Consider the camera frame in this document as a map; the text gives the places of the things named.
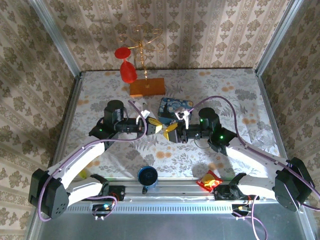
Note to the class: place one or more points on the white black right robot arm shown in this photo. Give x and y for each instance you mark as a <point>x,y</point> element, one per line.
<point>250,152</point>

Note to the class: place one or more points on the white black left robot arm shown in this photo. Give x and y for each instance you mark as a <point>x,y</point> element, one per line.
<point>82,155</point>

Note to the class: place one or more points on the starry night print box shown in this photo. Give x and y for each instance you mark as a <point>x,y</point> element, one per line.
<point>170,107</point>

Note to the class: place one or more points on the floral print table cover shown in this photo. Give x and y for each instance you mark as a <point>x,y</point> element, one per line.
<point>175,155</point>

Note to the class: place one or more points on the gold glass rack orange base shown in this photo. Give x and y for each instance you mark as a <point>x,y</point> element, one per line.
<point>147,87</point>

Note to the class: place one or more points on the red plastic wine glass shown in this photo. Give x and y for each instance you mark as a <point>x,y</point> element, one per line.
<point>127,72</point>

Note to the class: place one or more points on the dark blue mug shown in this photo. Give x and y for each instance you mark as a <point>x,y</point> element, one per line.
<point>147,176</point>

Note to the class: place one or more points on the clear glass cup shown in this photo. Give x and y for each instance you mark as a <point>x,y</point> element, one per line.
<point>263,140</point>

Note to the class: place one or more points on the red and yellow packet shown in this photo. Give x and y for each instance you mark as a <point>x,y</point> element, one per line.
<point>208,181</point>

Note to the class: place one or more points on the small yellow object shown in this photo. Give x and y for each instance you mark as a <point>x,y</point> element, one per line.
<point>84,174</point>

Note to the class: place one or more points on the small black electronics board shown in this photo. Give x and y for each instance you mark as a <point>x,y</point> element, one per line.
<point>101,209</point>
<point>240,209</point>

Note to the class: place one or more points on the aluminium mounting rail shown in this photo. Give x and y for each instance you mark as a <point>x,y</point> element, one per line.
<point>180,191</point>

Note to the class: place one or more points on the aluminium frame post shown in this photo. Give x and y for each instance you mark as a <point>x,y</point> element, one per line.
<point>55,32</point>
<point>280,32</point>

